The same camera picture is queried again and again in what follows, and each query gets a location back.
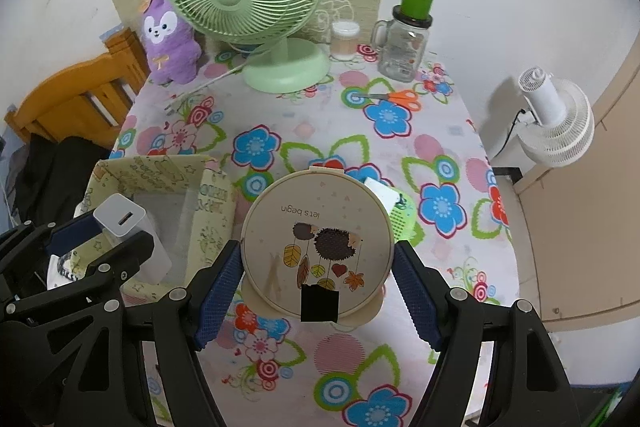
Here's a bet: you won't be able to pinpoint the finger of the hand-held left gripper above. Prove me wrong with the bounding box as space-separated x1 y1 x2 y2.
0 232 156 358
0 212 103 303

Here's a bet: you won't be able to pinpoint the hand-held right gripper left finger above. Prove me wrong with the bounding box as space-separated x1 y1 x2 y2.
57 239 243 427

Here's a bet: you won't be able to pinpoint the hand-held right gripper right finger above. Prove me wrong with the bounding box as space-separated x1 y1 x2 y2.
395 241 583 427

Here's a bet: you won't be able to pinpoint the tall white charger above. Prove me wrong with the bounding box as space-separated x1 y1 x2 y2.
94 193 173 285

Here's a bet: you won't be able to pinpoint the green perforated panda case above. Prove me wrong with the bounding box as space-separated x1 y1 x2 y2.
385 189 417 243

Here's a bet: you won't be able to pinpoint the yellow cartoon printed box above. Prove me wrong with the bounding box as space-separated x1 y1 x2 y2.
75 153 236 308

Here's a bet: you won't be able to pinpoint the round beige mirror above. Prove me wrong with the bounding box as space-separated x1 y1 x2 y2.
240 167 396 325

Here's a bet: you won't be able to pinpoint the black clothes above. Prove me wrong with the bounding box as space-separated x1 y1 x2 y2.
12 137 113 228

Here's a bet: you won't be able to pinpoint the floral tablecloth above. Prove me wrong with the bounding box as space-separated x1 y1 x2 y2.
107 42 521 427

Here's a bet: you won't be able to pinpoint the beige door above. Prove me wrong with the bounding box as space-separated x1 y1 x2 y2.
510 52 640 333

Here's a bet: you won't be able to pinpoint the purple plush toy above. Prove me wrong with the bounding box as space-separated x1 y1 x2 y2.
137 0 203 85

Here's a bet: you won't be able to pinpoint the glass mug with green lid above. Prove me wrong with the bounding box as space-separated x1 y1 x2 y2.
371 0 436 82

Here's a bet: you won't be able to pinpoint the cotton swab jar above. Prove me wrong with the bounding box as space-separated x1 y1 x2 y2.
331 21 361 62

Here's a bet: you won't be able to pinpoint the black wall fan cable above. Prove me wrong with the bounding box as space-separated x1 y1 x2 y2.
500 107 526 158

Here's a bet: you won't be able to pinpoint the orange handled scissors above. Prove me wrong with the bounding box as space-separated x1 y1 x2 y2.
367 89 422 110

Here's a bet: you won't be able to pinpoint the white fan power cable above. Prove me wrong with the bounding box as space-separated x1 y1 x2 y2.
165 52 266 112

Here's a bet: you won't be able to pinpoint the white wall fan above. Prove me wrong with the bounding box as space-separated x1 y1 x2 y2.
516 66 596 166

